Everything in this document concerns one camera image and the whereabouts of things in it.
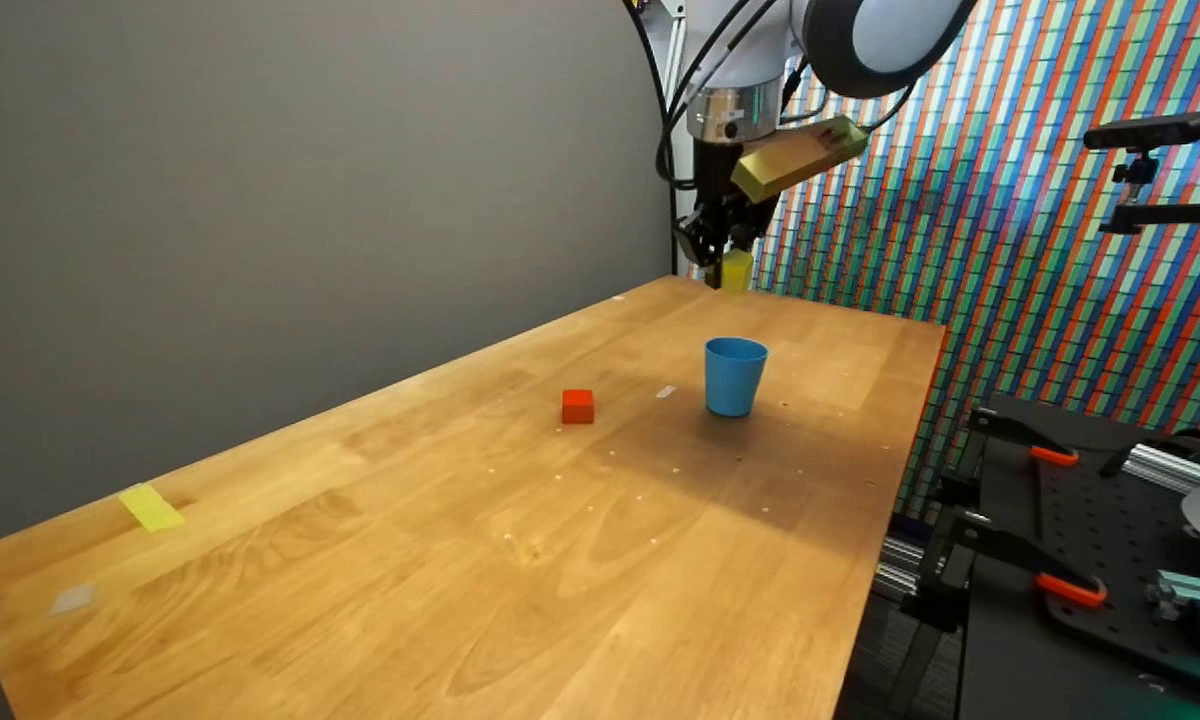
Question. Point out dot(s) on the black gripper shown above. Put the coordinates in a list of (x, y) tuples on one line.
[(722, 211)]

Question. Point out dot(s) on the yellow block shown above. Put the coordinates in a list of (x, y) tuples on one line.
[(733, 269)]

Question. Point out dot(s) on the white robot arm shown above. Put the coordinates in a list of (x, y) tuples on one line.
[(727, 68)]

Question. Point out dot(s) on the light blue cup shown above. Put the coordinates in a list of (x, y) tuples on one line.
[(733, 369)]

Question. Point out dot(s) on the red block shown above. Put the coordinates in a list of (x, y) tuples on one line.
[(576, 407)]

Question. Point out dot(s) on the yellow tape strip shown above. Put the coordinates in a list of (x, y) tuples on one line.
[(148, 511)]

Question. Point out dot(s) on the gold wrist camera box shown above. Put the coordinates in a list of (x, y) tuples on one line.
[(796, 152)]

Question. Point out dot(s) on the upper orange-handled clamp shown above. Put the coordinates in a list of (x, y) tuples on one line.
[(1033, 442)]

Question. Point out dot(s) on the orange-handled clamp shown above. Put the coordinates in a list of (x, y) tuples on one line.
[(1048, 575), (1033, 442)]

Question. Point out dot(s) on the lower orange-handled clamp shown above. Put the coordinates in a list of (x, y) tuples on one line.
[(1048, 575)]

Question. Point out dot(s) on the black camera on mount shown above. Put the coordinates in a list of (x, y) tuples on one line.
[(1138, 168)]

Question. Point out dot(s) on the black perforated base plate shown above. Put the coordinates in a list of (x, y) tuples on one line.
[(1033, 657)]

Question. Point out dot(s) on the silver aluminium rail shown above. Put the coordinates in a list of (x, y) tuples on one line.
[(1167, 470)]

